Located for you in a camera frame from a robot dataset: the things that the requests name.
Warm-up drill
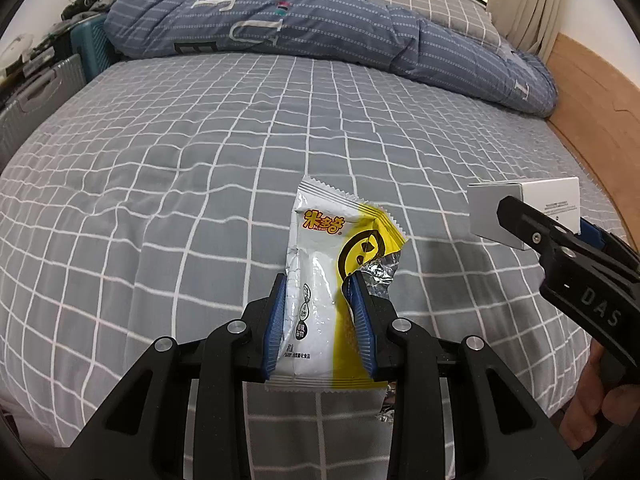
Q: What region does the small white cardboard box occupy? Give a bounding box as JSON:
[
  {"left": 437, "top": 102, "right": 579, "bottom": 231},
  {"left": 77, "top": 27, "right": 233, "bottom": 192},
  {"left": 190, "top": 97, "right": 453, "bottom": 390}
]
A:
[{"left": 467, "top": 176, "right": 581, "bottom": 252}]

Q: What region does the wooden headboard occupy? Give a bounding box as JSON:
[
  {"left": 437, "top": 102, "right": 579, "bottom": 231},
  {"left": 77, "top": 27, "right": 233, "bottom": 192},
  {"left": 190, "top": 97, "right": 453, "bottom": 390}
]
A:
[{"left": 545, "top": 32, "right": 640, "bottom": 251}]

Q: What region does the pile of dark clutter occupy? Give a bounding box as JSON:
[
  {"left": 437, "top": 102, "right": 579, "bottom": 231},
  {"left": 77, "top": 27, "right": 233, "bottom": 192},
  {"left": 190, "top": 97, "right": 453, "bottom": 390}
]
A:
[{"left": 0, "top": 0, "right": 108, "bottom": 106}]

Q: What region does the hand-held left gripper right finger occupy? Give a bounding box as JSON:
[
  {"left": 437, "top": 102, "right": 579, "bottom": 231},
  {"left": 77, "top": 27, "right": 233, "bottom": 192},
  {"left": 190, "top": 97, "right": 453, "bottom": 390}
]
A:
[{"left": 347, "top": 270, "right": 586, "bottom": 480}]

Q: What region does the grey hard suitcase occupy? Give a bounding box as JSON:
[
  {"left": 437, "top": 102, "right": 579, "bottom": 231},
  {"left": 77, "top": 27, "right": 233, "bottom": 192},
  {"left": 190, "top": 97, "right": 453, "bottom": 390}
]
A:
[{"left": 0, "top": 54, "right": 88, "bottom": 161}]

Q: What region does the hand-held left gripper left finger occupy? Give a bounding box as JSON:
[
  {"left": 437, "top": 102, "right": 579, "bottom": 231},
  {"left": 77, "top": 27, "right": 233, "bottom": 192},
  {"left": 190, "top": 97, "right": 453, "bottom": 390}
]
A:
[{"left": 55, "top": 272, "right": 288, "bottom": 480}]

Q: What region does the teal hard suitcase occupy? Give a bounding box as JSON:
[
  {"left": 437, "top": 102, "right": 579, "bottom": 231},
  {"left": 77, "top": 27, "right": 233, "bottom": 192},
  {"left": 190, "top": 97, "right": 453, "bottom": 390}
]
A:
[{"left": 70, "top": 12, "right": 118, "bottom": 83}]

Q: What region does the white and yellow snack packet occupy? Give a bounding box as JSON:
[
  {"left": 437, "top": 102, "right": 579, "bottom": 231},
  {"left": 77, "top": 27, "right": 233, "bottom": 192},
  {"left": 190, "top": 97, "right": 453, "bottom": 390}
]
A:
[{"left": 264, "top": 175, "right": 410, "bottom": 425}]

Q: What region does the beige curtain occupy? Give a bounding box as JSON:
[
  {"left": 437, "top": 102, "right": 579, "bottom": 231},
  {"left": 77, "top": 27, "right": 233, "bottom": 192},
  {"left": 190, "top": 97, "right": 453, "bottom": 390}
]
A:
[{"left": 487, "top": 0, "right": 568, "bottom": 61}]

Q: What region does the blue striped duvet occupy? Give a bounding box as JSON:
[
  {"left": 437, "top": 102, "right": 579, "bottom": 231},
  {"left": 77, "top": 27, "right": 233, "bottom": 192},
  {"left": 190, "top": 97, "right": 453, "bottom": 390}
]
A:
[{"left": 104, "top": 0, "right": 558, "bottom": 115}]

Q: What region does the person's right hand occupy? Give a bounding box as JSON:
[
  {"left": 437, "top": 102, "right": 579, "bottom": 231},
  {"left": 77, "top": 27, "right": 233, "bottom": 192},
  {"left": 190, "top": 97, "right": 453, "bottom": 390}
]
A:
[{"left": 559, "top": 340, "right": 640, "bottom": 458}]

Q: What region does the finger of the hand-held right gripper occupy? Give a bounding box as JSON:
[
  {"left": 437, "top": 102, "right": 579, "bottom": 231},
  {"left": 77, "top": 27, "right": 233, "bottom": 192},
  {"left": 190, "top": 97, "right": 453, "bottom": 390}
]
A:
[
  {"left": 496, "top": 195, "right": 568, "bottom": 261},
  {"left": 579, "top": 217, "right": 640, "bottom": 281}
]

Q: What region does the white plastic item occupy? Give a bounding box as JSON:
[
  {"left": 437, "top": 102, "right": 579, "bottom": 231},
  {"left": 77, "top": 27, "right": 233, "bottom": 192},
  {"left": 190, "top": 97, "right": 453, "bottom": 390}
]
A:
[{"left": 0, "top": 34, "right": 36, "bottom": 68}]

